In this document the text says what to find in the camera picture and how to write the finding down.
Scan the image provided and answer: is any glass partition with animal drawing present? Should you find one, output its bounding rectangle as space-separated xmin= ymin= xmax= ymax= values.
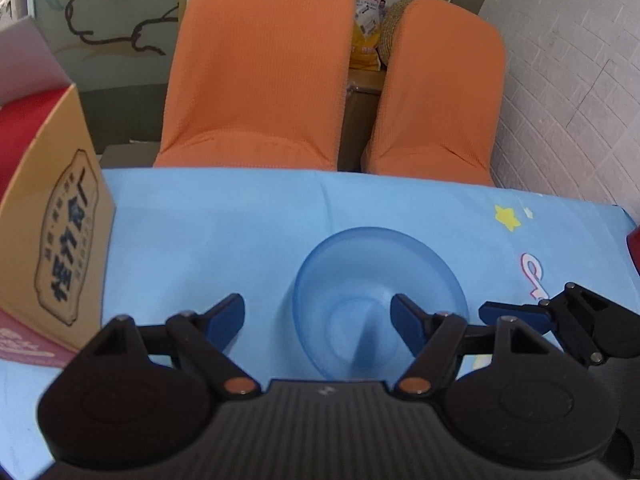
xmin=25 ymin=0 xmax=198 ymax=96

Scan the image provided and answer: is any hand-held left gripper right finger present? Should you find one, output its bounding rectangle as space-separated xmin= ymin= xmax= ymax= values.
xmin=390 ymin=293 xmax=583 ymax=401

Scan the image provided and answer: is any blue cartoon printed tablecloth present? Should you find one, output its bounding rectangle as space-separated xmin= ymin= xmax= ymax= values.
xmin=0 ymin=167 xmax=640 ymax=480

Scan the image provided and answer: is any red thermos jug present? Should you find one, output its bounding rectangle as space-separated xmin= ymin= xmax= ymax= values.
xmin=626 ymin=227 xmax=640 ymax=273

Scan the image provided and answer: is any orange chair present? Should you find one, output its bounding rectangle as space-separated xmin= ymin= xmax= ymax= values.
xmin=152 ymin=0 xmax=351 ymax=170
xmin=361 ymin=0 xmax=507 ymax=187

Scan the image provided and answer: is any yellow packet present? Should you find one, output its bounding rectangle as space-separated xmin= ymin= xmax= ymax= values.
xmin=346 ymin=0 xmax=388 ymax=72

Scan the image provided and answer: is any woven straw basket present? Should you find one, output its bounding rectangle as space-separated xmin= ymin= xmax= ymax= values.
xmin=379 ymin=0 xmax=418 ymax=67

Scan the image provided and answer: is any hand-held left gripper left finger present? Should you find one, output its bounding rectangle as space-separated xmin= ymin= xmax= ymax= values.
xmin=66 ymin=293 xmax=262 ymax=401

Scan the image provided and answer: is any blue translucent bowl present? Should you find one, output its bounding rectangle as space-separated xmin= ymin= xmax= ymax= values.
xmin=292 ymin=226 xmax=470 ymax=381

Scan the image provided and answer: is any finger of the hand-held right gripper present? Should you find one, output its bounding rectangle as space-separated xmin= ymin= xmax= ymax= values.
xmin=479 ymin=282 xmax=640 ymax=368

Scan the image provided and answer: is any cardboard box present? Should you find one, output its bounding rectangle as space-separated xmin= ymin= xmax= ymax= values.
xmin=340 ymin=69 xmax=387 ymax=171

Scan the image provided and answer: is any red cracker box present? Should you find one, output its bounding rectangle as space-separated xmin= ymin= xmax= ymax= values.
xmin=0 ymin=16 xmax=117 ymax=371

